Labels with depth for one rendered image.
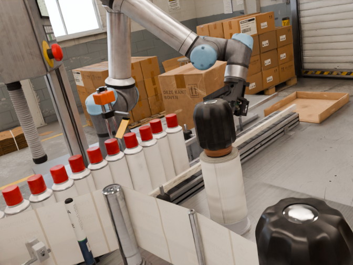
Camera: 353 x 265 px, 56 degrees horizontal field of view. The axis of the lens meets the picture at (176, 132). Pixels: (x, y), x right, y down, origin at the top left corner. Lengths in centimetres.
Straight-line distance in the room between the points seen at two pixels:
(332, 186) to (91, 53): 582
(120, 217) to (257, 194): 39
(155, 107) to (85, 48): 241
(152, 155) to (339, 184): 52
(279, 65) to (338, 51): 86
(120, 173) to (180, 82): 64
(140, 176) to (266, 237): 63
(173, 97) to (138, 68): 293
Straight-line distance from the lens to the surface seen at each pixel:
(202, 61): 101
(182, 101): 143
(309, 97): 179
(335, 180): 105
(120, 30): 123
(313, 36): 562
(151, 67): 445
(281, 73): 513
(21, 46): 77
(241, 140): 116
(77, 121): 94
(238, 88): 111
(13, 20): 77
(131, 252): 71
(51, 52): 78
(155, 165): 92
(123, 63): 126
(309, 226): 29
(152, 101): 448
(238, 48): 114
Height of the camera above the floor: 135
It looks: 19 degrees down
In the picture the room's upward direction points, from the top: 12 degrees counter-clockwise
